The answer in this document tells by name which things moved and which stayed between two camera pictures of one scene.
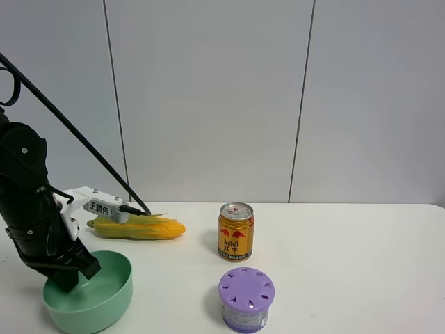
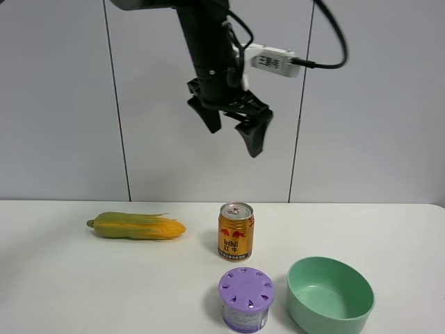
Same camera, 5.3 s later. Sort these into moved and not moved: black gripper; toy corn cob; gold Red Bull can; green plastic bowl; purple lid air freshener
Moved: green plastic bowl; black gripper
Not moved: toy corn cob; gold Red Bull can; purple lid air freshener
